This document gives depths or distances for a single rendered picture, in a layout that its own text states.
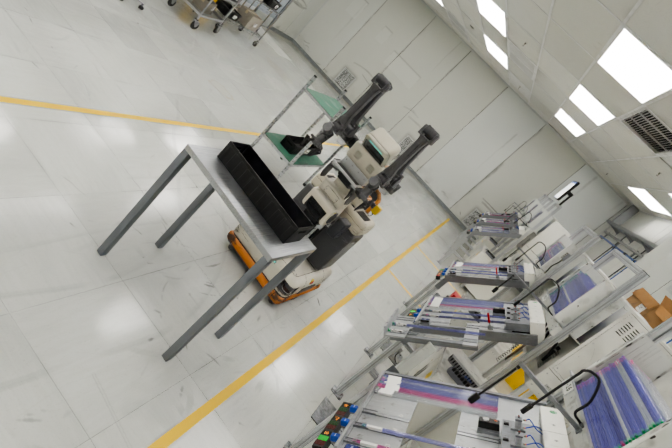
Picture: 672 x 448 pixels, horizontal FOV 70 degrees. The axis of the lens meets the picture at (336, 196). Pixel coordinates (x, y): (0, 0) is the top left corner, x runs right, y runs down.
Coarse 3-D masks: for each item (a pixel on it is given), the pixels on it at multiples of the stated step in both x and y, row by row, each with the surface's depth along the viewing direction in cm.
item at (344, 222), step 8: (312, 200) 320; (312, 208) 319; (320, 208) 318; (312, 216) 327; (320, 216) 319; (328, 224) 337; (336, 224) 327; (344, 224) 325; (328, 232) 330; (336, 232) 327
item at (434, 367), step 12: (444, 348) 342; (456, 348) 352; (432, 360) 336; (444, 360) 320; (468, 360) 353; (408, 372) 362; (420, 372) 331; (432, 372) 306; (444, 372) 306; (480, 372) 354; (456, 384) 306; (480, 384) 336; (420, 408) 300; (432, 408) 298; (444, 408) 295; (420, 420) 301; (456, 420) 293; (408, 432) 304; (432, 432) 298; (444, 432) 296; (456, 432) 293; (420, 444) 302; (432, 444) 299
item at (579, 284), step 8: (568, 280) 315; (576, 280) 302; (584, 280) 290; (592, 280) 300; (560, 288) 313; (568, 288) 300; (576, 288) 288; (584, 288) 277; (552, 296) 311; (560, 296) 299; (568, 296) 287; (576, 296) 276; (560, 304) 284; (568, 304) 273
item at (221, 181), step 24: (192, 144) 231; (168, 168) 233; (216, 168) 232; (240, 192) 232; (240, 216) 216; (168, 240) 289; (264, 240) 216; (264, 264) 211; (288, 264) 253; (240, 288) 216; (264, 288) 259; (216, 312) 221; (240, 312) 265; (192, 336) 227; (216, 336) 271; (168, 360) 234
